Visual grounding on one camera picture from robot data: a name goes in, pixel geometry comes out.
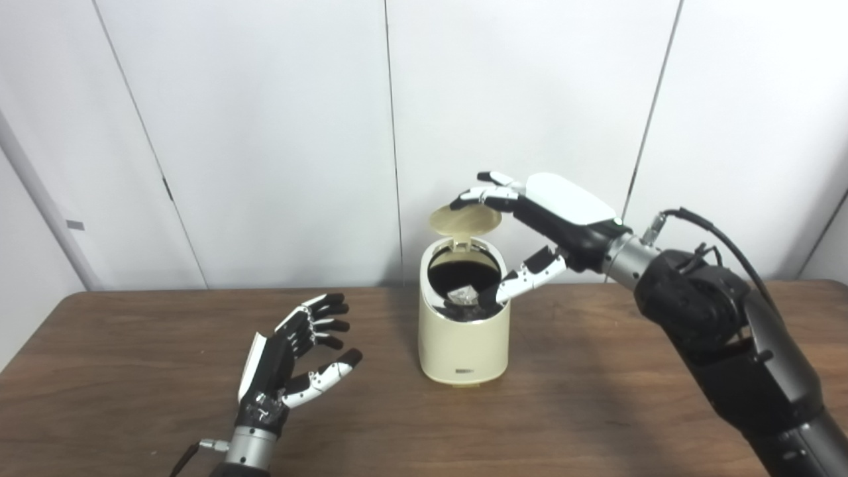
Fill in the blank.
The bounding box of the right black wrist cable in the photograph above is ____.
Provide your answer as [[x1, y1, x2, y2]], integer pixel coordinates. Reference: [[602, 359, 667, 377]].
[[641, 207, 782, 319]]

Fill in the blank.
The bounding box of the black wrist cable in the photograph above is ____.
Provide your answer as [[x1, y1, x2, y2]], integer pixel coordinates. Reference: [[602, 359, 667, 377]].
[[169, 439, 231, 477], [641, 207, 782, 319]]

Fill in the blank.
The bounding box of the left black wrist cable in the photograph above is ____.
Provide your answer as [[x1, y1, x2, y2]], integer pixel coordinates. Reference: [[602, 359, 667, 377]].
[[169, 439, 231, 477]]

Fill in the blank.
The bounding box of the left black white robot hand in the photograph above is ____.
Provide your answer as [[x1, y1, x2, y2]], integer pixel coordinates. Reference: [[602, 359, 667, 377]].
[[235, 293, 364, 438]]

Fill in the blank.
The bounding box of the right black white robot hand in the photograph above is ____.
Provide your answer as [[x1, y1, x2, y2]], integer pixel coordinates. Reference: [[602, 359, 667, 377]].
[[449, 171, 633, 307]]

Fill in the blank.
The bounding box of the cream-colored lidded bin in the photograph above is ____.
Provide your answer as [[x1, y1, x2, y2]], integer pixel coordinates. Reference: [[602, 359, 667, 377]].
[[418, 204, 511, 387]]

